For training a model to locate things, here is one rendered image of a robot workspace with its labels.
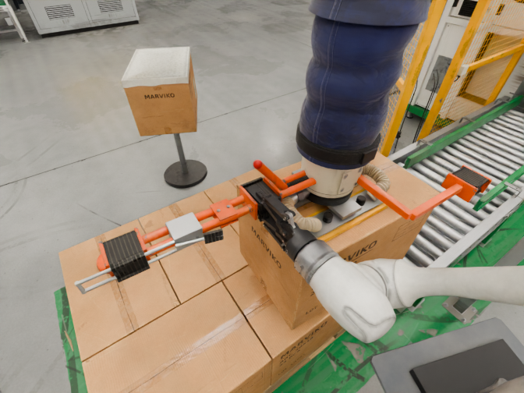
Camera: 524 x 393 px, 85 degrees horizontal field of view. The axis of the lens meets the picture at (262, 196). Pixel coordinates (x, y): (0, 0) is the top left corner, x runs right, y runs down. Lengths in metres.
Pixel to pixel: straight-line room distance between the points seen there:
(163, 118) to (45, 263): 1.31
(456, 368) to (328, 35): 0.99
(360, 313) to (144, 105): 1.87
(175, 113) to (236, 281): 1.25
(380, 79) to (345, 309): 0.46
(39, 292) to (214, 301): 1.38
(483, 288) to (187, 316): 1.05
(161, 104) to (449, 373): 1.98
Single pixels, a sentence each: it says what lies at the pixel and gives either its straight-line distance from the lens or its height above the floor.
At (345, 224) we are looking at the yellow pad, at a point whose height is 1.08.
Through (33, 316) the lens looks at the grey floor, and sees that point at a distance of 2.35.
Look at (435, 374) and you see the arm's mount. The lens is 1.12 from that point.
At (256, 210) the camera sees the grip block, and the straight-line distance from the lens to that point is 0.73.
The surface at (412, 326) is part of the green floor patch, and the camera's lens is 2.07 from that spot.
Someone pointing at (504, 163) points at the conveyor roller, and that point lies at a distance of 2.58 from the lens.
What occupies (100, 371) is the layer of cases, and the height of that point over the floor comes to 0.54.
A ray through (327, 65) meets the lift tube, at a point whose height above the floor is 1.52.
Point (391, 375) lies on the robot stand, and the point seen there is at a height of 0.75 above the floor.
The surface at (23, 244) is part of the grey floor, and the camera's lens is 2.79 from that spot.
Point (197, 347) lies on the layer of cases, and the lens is 1.28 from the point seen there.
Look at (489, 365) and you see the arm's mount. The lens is 1.21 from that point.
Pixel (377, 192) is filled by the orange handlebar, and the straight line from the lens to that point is 0.85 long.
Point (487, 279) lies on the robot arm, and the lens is 0.61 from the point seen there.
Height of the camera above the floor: 1.74
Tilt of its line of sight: 44 degrees down
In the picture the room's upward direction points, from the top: straight up
